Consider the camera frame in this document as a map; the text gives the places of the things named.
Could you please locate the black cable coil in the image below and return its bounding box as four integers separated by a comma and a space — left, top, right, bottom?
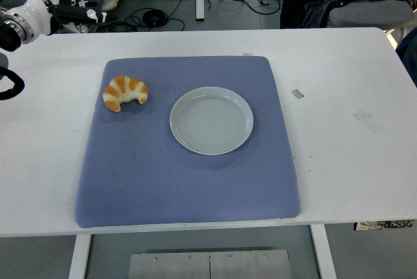
125, 7, 186, 32

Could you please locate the croissant bread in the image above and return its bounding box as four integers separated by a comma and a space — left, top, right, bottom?
102, 75, 149, 113

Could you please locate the white table leg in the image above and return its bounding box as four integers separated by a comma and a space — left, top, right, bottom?
309, 224, 338, 279
68, 233, 93, 279

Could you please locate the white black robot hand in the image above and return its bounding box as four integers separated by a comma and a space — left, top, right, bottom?
27, 0, 119, 37

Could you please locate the person's leg in jeans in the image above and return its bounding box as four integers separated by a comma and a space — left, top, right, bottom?
395, 26, 417, 78

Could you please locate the white round plate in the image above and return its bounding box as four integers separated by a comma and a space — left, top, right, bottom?
169, 86, 254, 156

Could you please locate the clear tape piece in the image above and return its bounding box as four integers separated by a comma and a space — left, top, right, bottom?
352, 110, 381, 133

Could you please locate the black white printed label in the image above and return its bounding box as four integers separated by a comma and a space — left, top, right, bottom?
354, 219, 415, 231

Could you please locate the grey chair seat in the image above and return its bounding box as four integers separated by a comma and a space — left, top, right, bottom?
328, 0, 415, 28

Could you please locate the grey metal plate with screws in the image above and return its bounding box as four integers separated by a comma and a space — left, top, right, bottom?
128, 249, 291, 279

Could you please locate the blue quilted mat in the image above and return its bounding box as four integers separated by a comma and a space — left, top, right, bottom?
74, 55, 302, 229

